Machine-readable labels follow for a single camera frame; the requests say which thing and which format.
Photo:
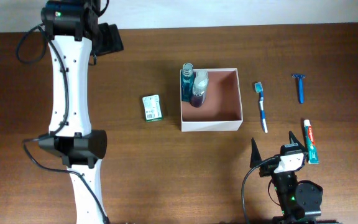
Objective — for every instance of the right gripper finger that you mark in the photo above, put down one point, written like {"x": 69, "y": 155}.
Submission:
{"x": 255, "y": 158}
{"x": 294, "y": 141}

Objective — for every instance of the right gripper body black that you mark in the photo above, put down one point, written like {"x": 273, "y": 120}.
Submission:
{"x": 268, "y": 169}

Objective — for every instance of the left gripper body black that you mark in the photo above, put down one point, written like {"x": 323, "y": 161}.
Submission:
{"x": 96, "y": 46}

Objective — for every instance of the teal mouthwash bottle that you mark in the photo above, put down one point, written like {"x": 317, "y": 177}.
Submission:
{"x": 187, "y": 79}

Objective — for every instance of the purple pump soap bottle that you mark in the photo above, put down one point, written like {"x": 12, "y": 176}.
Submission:
{"x": 199, "y": 89}

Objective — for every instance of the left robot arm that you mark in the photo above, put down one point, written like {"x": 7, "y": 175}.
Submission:
{"x": 71, "y": 136}

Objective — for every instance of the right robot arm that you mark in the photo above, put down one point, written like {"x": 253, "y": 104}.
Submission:
{"x": 299, "y": 201}

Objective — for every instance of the Colgate toothpaste tube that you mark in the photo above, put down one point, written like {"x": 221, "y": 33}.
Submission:
{"x": 310, "y": 143}

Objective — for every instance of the white open cardboard box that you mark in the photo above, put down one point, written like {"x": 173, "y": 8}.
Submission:
{"x": 222, "y": 108}

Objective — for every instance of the blue white toothbrush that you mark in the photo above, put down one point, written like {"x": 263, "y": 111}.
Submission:
{"x": 259, "y": 89}

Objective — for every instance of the blue disposable razor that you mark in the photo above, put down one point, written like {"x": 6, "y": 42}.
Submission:
{"x": 300, "y": 78}

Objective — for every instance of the green white soap box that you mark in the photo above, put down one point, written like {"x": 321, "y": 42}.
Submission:
{"x": 152, "y": 108}

